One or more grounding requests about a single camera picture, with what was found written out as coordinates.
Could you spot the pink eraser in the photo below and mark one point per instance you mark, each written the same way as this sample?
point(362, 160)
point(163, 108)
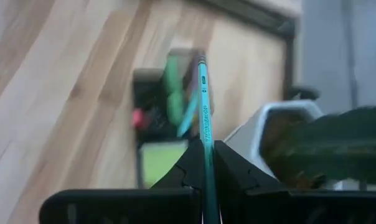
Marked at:
point(139, 119)

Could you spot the green sticky note pad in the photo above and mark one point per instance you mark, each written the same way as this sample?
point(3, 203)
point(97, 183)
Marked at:
point(160, 161)

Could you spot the black aluminium table frame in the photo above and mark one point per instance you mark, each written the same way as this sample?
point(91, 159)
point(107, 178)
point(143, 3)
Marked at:
point(256, 15)

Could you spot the teal pencil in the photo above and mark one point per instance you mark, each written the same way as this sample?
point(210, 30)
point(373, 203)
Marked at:
point(203, 102)

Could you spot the tall green cactus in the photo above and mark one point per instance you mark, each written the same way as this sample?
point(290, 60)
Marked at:
point(331, 146)

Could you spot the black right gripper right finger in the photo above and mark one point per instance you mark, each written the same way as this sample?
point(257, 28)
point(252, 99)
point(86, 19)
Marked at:
point(234, 177)

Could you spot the purple pen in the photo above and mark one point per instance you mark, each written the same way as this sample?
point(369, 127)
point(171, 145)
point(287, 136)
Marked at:
point(192, 87)

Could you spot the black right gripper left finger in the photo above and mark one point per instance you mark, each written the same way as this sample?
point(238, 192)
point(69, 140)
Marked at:
point(188, 168)

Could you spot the black mesh desk organizer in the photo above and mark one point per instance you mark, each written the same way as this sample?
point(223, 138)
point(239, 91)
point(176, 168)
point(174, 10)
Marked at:
point(153, 93)

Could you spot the green pen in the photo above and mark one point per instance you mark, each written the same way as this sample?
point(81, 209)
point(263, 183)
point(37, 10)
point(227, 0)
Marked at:
point(175, 102)

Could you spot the teal pen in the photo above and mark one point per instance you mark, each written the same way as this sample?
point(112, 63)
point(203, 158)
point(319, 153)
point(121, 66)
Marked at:
point(188, 115)

